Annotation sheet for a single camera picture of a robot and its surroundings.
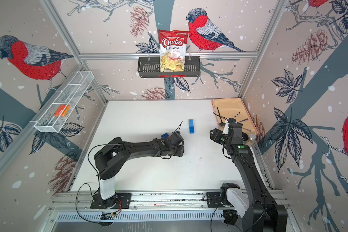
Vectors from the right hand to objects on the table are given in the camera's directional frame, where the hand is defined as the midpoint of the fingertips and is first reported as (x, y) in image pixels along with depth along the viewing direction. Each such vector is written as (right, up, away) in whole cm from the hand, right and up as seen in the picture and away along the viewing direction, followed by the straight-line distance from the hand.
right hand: (214, 131), depth 83 cm
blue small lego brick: (-30, -4, +12) cm, 33 cm away
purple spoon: (+28, +5, +23) cm, 36 cm away
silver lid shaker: (+23, -4, 0) cm, 23 cm away
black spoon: (+11, +3, +22) cm, 24 cm away
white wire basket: (-85, +22, 0) cm, 88 cm away
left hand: (-17, -12, +7) cm, 22 cm away
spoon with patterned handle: (+24, +9, +27) cm, 37 cm away
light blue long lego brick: (-12, +1, +18) cm, 21 cm away
